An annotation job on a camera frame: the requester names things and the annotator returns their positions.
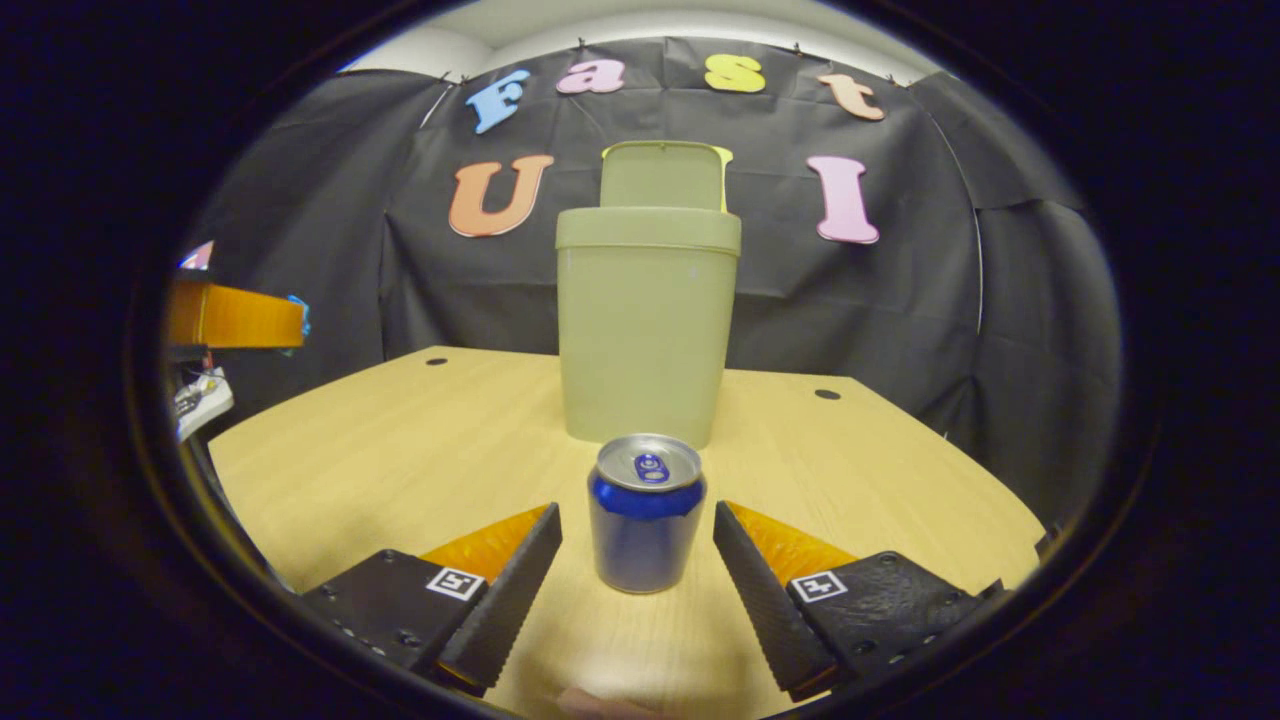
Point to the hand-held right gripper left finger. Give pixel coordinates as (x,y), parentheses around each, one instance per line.
(505,600)

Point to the blue paper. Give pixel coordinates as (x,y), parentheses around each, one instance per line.
(300,318)

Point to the blue pop can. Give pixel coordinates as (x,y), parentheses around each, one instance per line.
(645,540)

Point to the green desktop garbage bin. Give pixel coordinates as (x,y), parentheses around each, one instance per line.
(645,330)

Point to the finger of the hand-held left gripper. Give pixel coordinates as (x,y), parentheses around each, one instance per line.
(240,318)

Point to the computer monitor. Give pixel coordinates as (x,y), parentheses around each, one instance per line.
(197,257)

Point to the white side table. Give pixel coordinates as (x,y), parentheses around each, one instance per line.
(205,400)

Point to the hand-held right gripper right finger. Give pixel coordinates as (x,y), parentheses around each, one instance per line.
(765,600)

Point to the wooden desktop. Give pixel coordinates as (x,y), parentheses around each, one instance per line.
(400,450)

